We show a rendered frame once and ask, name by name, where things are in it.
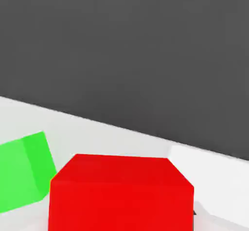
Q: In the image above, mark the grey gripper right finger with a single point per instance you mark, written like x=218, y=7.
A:
x=210, y=223

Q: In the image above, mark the small red cube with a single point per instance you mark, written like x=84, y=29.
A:
x=120, y=196

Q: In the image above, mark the small green cube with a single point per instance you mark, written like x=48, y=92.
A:
x=21, y=172

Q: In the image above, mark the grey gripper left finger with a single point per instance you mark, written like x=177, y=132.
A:
x=39, y=227

